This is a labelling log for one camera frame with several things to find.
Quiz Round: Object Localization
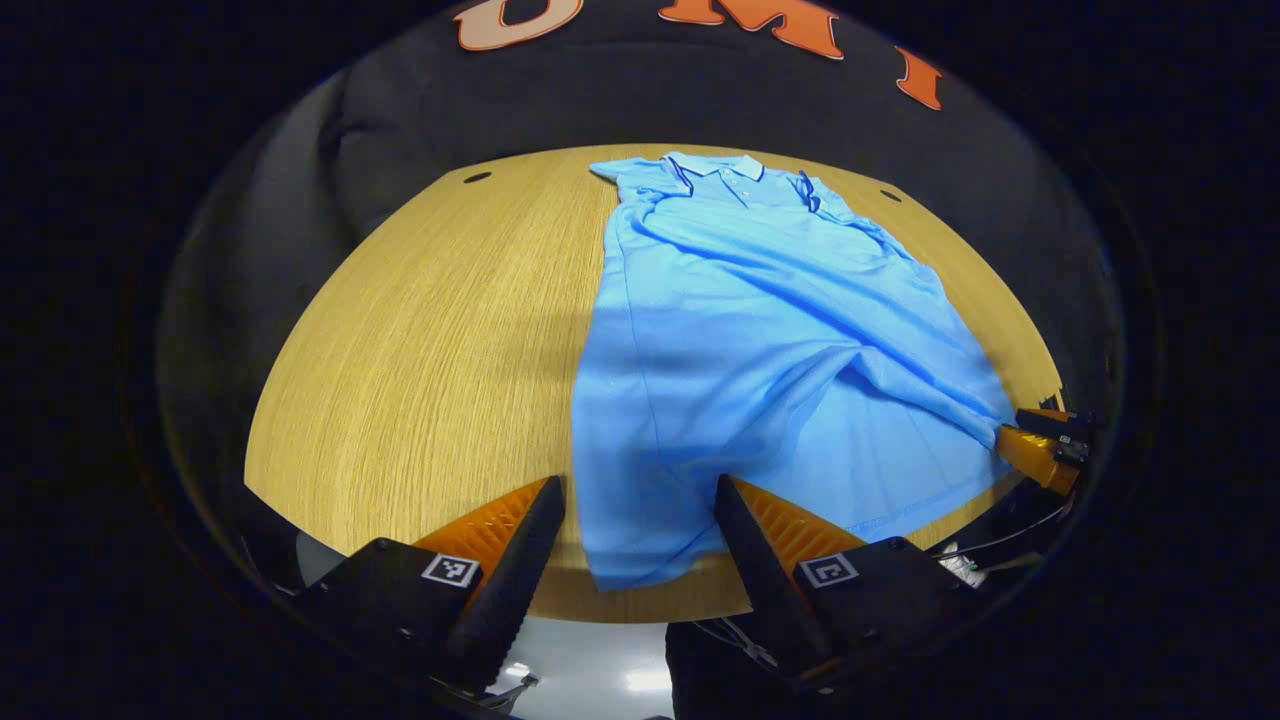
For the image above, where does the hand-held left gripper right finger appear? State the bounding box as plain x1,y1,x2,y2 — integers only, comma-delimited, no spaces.
714,475,988,695

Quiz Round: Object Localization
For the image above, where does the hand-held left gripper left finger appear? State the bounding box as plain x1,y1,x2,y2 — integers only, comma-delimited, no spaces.
290,476,567,698

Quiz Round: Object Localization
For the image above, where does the light blue polo T-shirt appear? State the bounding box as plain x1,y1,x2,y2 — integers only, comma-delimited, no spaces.
570,150,1019,593

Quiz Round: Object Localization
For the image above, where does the person's dark clothing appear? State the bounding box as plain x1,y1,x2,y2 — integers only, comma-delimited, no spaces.
665,618,801,720

